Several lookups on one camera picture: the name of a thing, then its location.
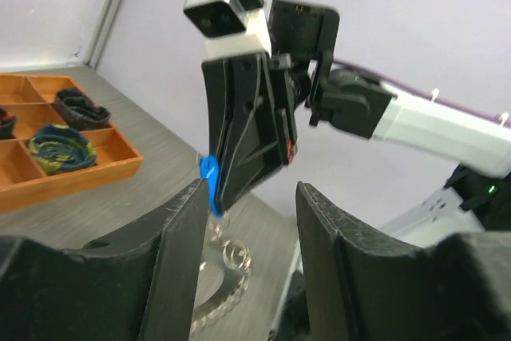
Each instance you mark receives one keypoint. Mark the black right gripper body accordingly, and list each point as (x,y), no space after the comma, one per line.
(291,85)

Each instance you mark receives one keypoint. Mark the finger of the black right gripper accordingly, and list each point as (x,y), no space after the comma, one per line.
(218,81)
(251,150)

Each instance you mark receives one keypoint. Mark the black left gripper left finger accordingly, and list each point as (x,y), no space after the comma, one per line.
(135,283)

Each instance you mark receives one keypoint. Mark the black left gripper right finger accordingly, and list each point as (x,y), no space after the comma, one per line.
(362,284)

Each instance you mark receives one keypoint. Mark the silver key with blue tag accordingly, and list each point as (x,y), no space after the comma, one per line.
(209,170)

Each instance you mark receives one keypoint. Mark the large metal disc keyring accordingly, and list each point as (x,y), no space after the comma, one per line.
(224,271)

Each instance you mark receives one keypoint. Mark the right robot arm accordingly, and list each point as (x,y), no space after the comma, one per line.
(357,102)

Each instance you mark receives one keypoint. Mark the black rolled belt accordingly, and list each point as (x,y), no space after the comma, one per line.
(79,111)
(7,124)

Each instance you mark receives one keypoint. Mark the blue yellow rolled belt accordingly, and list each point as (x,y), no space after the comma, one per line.
(60,149)

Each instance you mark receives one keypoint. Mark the orange wooden compartment tray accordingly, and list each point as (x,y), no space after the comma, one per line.
(23,181)

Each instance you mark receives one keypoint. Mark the black rolled belt middle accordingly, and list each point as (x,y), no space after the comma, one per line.
(7,124)

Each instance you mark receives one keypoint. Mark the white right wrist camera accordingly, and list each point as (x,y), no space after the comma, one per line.
(231,27)

